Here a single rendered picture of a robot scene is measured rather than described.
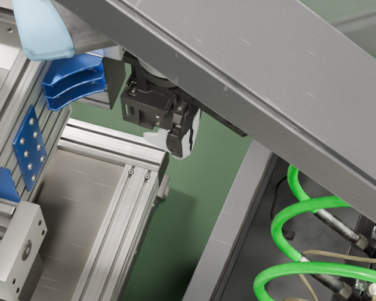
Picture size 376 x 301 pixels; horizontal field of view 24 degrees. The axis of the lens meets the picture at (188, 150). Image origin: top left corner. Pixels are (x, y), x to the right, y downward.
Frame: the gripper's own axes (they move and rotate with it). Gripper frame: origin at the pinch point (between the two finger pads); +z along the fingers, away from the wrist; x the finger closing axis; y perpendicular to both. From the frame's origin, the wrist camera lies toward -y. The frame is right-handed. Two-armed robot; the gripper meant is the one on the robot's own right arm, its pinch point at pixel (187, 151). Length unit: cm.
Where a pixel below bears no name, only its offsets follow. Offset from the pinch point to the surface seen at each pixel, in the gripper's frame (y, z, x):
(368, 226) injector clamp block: -25.8, 23.6, -11.3
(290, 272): -18.2, -4.2, 12.8
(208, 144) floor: 23, 122, -72
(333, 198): -20.1, -8.7, 4.2
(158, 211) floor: 28, 122, -46
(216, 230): -3.8, 26.6, -3.1
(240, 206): -5.7, 26.6, -8.3
